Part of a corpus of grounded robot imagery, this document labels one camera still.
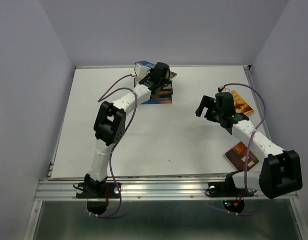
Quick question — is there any green and blue book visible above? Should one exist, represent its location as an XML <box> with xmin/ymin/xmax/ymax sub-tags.
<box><xmin>135</xmin><ymin>60</ymin><xmax>177</xmax><ymax>81</ymax></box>

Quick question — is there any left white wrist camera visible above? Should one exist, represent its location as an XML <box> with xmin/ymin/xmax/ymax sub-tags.
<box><xmin>132</xmin><ymin>60</ymin><xmax>154</xmax><ymax>79</ymax></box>

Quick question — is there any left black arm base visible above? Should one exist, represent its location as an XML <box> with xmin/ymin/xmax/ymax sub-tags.
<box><xmin>73</xmin><ymin>174</ymin><xmax>122</xmax><ymax>218</ymax></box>

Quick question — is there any brown orange book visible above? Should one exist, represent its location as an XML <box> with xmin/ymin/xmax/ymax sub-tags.
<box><xmin>224</xmin><ymin>142</ymin><xmax>259</xmax><ymax>171</ymax></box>

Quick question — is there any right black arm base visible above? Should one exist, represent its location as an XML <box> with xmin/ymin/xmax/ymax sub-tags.
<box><xmin>205</xmin><ymin>171</ymin><xmax>255</xmax><ymax>214</ymax></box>

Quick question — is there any Jane Eyre blue book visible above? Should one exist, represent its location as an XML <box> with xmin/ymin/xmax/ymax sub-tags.
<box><xmin>142</xmin><ymin>97</ymin><xmax>172</xmax><ymax>105</ymax></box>

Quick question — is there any aluminium mounting rail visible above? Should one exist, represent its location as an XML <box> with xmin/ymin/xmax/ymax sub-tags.
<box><xmin>35</xmin><ymin>173</ymin><xmax>300</xmax><ymax>202</ymax></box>

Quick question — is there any yellow orange book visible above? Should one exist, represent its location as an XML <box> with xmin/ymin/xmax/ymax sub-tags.
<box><xmin>231</xmin><ymin>90</ymin><xmax>254</xmax><ymax>116</ymax></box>

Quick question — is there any Little Women floral book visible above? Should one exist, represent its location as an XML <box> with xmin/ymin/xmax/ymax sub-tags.
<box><xmin>134</xmin><ymin>76</ymin><xmax>141</xmax><ymax>86</ymax></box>

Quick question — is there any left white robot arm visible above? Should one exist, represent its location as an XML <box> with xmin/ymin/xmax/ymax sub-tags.
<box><xmin>84</xmin><ymin>62</ymin><xmax>171</xmax><ymax>197</ymax></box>

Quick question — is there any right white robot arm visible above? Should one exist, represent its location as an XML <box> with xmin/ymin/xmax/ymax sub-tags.
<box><xmin>195</xmin><ymin>92</ymin><xmax>303</xmax><ymax>199</ymax></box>

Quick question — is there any A Tale of Two Cities book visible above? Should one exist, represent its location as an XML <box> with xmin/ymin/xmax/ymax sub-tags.
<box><xmin>152</xmin><ymin>82</ymin><xmax>173</xmax><ymax>99</ymax></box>

